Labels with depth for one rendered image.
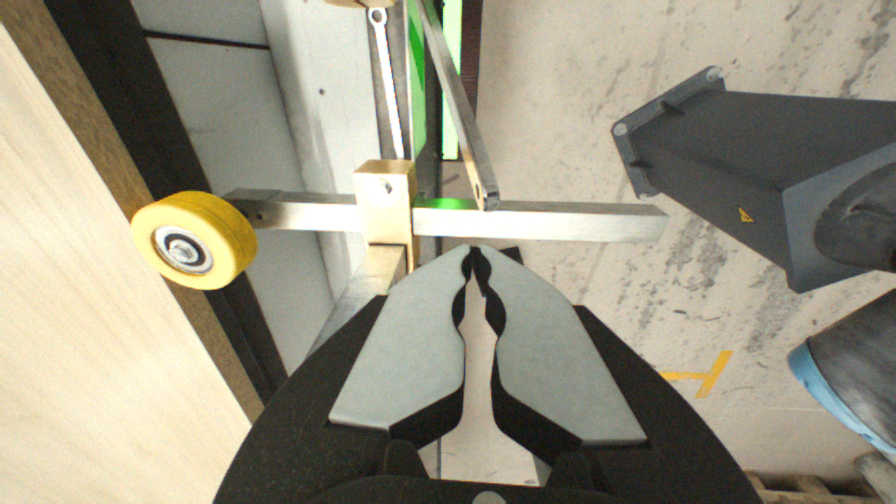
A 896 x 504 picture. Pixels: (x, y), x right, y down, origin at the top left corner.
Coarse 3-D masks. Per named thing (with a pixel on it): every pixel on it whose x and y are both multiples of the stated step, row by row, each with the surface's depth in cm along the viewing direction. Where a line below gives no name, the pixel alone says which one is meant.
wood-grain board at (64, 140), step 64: (0, 0) 17; (0, 64) 18; (64, 64) 20; (0, 128) 20; (64, 128) 20; (0, 192) 23; (64, 192) 22; (128, 192) 23; (0, 256) 26; (64, 256) 26; (128, 256) 25; (0, 320) 30; (64, 320) 30; (128, 320) 29; (192, 320) 29; (0, 384) 37; (64, 384) 36; (128, 384) 35; (192, 384) 35; (0, 448) 46; (64, 448) 45; (128, 448) 44; (192, 448) 43
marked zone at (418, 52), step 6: (414, 30) 26; (414, 36) 27; (414, 42) 27; (420, 42) 30; (414, 48) 27; (420, 48) 30; (414, 54) 27; (420, 54) 30; (420, 60) 30; (420, 66) 31; (420, 72) 31; (420, 78) 31
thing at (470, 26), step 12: (468, 0) 30; (480, 0) 30; (468, 12) 31; (468, 24) 32; (468, 36) 32; (468, 48) 33; (468, 60) 33; (468, 72) 34; (468, 84) 34; (468, 96) 35
